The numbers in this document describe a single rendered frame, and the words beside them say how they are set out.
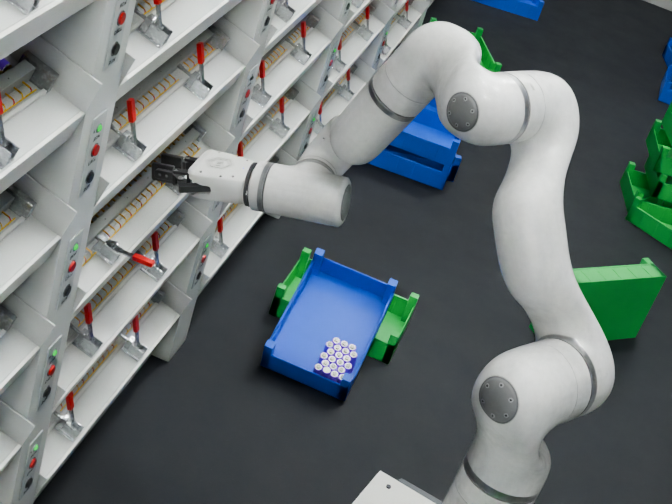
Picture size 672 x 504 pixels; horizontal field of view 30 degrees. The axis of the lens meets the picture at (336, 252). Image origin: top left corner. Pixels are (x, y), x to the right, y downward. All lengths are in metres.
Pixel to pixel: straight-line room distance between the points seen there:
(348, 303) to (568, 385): 1.20
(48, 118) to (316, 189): 0.59
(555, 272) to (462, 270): 1.56
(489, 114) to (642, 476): 1.40
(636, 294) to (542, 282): 1.49
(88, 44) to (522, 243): 0.63
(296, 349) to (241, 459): 0.36
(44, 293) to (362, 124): 0.54
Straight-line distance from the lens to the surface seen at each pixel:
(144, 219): 2.14
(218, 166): 2.10
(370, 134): 1.92
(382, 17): 3.71
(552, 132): 1.78
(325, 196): 2.02
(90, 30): 1.58
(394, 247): 3.29
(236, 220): 2.93
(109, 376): 2.40
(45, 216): 1.72
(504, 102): 1.69
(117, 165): 1.89
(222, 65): 2.26
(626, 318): 3.27
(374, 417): 2.72
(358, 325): 2.84
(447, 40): 1.81
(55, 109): 1.60
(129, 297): 2.28
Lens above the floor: 1.69
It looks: 32 degrees down
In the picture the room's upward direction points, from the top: 19 degrees clockwise
